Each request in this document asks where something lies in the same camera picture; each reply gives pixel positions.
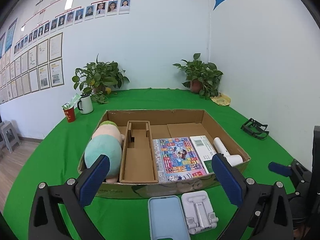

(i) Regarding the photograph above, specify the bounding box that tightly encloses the red paper cup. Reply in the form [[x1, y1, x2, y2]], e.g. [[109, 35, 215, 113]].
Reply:
[[62, 106, 75, 122]]

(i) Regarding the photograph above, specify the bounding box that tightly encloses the right potted green plant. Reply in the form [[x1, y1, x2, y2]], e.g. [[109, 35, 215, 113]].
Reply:
[[173, 53, 223, 99]]

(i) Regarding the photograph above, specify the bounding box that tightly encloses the green tablecloth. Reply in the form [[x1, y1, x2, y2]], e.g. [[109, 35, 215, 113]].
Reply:
[[4, 89, 294, 239]]

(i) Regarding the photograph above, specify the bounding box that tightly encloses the white handheld fan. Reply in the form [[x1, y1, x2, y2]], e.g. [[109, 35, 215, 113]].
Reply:
[[213, 137, 243, 167]]

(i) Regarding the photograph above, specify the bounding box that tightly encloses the white enamel mug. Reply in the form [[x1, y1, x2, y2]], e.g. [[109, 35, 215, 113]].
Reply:
[[77, 94, 93, 114]]

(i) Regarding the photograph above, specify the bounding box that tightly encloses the left potted green plant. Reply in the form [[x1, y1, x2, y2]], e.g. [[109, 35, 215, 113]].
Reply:
[[72, 56, 130, 104]]

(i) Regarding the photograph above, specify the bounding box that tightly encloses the potted green plant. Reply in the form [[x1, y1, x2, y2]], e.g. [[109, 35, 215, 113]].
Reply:
[[173, 53, 223, 99], [72, 56, 130, 104]]

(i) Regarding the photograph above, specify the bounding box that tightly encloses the pastel plush toy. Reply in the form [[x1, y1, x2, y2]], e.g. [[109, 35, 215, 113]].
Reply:
[[84, 121, 125, 183]]

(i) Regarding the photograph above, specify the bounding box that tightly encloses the cardboard divider insert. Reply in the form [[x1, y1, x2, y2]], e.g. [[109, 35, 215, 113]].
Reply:
[[119, 121, 159, 184]]

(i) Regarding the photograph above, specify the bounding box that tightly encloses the framed certificates wall group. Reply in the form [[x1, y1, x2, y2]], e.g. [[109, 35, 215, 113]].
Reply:
[[1, 32, 65, 104]]

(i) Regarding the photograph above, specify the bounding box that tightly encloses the white green carton box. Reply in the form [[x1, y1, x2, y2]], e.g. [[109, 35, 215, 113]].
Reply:
[[190, 135, 216, 174]]

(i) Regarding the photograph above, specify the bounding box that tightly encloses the white folding phone stand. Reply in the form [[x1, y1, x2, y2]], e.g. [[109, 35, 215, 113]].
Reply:
[[181, 191, 219, 235]]

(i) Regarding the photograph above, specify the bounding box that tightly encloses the black plastic frame holder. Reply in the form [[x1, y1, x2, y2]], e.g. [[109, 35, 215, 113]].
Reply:
[[241, 118, 269, 140]]

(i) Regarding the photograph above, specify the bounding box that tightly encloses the light blue phone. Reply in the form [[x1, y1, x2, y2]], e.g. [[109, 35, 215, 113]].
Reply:
[[148, 196, 190, 240]]

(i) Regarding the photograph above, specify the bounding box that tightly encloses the grey plastic stool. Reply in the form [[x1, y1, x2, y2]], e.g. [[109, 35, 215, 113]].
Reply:
[[1, 121, 21, 153]]

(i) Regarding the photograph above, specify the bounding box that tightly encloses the large shallow cardboard box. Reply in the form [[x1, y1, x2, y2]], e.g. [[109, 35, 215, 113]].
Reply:
[[77, 108, 252, 200]]

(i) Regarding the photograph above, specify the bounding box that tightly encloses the colourful board game box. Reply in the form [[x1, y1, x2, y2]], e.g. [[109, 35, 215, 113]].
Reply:
[[153, 137, 207, 183]]

